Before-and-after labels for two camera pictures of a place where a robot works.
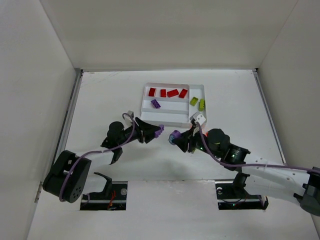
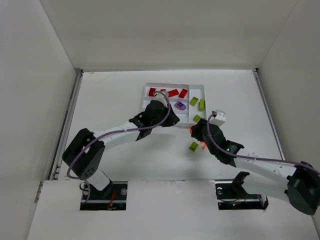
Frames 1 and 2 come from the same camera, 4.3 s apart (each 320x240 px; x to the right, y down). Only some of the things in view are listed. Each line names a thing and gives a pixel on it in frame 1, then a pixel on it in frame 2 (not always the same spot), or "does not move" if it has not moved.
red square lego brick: (183, 93) does not move
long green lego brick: (202, 105) does not move
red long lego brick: (172, 93) does not move
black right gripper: (189, 141) → (197, 128)
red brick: (152, 92) does not move
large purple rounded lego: (175, 134) → (180, 105)
